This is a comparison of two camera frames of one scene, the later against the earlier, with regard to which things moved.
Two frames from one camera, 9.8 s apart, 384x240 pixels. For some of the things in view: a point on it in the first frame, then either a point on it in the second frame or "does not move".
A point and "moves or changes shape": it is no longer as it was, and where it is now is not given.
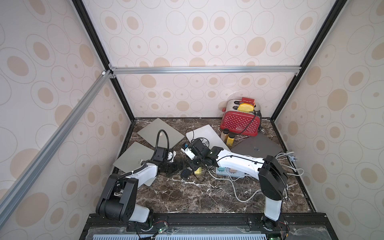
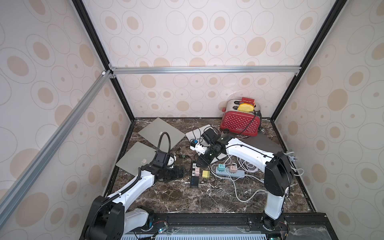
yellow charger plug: [198, 171] moves or changes shape
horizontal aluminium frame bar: [178, 69] does not move
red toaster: [247, 123] does not move
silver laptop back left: [150, 133] does not move
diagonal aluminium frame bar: [11, 198] does not move
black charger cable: [208, 146] moves or changes shape
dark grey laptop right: [260, 146] does not move
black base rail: [307, 226] does not move
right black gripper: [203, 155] → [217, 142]
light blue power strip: [230, 172] does not move
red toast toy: [247, 100] does not move
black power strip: [185, 173] moves or changes shape
